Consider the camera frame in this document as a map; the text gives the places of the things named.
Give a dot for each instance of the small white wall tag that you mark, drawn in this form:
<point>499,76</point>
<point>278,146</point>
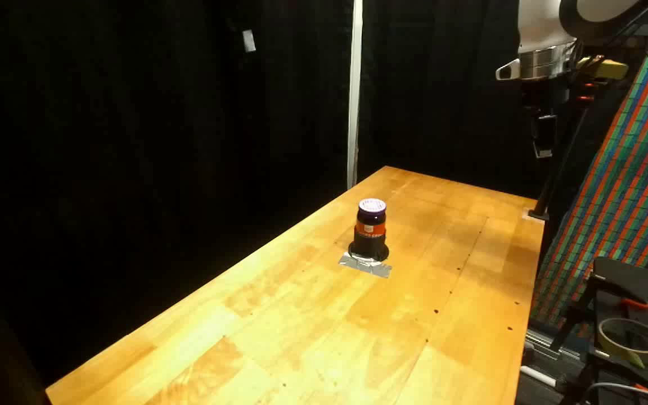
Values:
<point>249,41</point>

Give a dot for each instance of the colourful patterned panel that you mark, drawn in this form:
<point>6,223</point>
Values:
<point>610,210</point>

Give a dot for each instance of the roll of masking tape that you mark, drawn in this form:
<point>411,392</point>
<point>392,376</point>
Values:
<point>625,336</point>

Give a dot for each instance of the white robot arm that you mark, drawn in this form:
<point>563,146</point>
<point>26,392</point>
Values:
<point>550,31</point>

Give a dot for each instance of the white vertical pole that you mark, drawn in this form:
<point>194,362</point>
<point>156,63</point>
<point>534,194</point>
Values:
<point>355,94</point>

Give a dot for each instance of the black equipment cart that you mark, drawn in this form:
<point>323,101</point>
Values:
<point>599,355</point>

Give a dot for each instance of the dark jar with white lid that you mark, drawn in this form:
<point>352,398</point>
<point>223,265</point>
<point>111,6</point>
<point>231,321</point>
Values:
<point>370,230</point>

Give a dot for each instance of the black tripod stand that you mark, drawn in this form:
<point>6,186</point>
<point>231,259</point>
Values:
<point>557,112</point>

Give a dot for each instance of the grey duct tape patch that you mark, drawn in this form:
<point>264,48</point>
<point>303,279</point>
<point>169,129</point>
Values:
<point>366,265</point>

